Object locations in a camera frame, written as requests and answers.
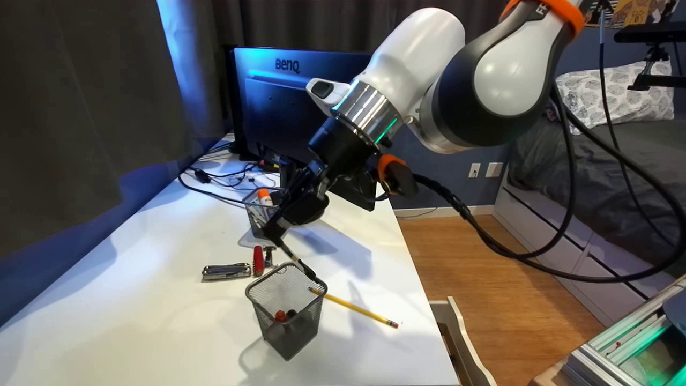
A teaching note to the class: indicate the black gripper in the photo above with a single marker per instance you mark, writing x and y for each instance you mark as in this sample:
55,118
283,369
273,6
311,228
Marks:
342,164

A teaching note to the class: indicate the clear black pen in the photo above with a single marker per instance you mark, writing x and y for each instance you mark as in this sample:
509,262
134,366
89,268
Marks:
280,244

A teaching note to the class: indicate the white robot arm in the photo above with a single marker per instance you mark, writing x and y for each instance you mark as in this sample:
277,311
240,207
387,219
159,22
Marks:
449,91

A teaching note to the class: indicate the near black mesh pen cup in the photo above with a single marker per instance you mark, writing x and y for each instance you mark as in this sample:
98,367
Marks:
286,288

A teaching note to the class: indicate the yellow pencil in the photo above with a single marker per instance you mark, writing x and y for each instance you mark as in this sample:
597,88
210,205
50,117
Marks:
354,308

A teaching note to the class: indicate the orange capped glue stick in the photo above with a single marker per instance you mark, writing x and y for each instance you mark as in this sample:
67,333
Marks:
264,200

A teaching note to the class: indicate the red lighter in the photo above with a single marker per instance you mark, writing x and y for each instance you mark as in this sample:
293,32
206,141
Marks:
263,260

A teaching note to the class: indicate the black BenQ monitor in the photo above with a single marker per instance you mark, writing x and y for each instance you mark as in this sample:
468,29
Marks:
276,117

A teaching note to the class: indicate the red marker in near cup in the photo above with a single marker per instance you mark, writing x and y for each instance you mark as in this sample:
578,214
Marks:
286,317

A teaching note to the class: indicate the dark curtain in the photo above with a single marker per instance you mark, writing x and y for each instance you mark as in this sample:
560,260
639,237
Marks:
98,88

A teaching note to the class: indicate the grey bed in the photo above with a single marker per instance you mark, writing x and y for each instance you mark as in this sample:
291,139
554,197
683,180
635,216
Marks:
613,233

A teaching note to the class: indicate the patterned grey pillow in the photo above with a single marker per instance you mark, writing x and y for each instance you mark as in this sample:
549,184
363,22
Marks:
599,98

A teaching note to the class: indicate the white wall sockets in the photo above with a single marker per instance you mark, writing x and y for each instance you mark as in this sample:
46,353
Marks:
486,170

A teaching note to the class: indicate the aluminium frame rig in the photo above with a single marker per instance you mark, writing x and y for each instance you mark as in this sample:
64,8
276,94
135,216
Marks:
646,348

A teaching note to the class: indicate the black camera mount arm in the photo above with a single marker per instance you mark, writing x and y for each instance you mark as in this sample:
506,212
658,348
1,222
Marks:
651,22

